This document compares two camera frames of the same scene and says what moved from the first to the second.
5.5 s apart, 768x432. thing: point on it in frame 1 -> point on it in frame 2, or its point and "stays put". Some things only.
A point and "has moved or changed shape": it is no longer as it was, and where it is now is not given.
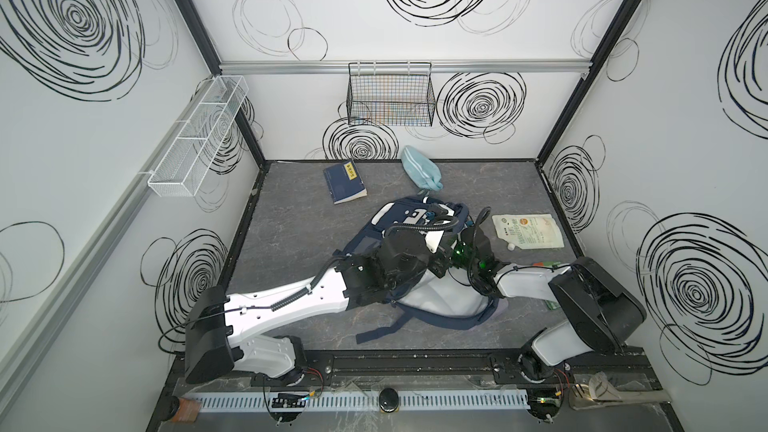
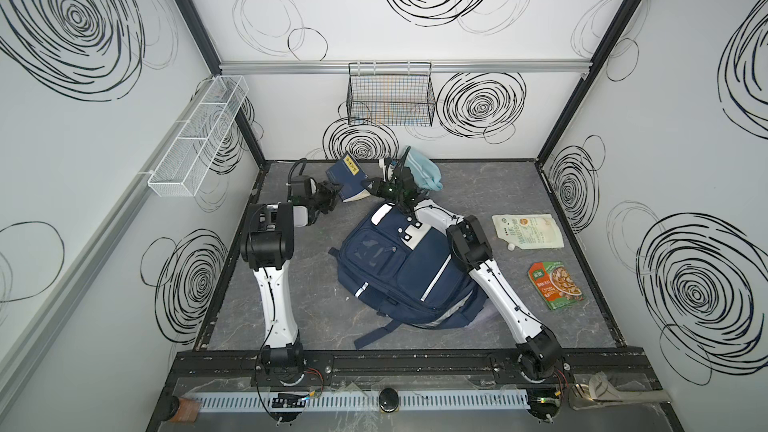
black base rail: (438, 369) stays put
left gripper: (437, 246) -> (327, 195)
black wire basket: (395, 93) stays put
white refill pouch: (528, 231) stays put
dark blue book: (345, 182) stays put
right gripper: (470, 243) -> (398, 186)
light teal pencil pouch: (421, 169) stays put
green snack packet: (542, 272) stays put
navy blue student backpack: (450, 299) has moved or changed shape
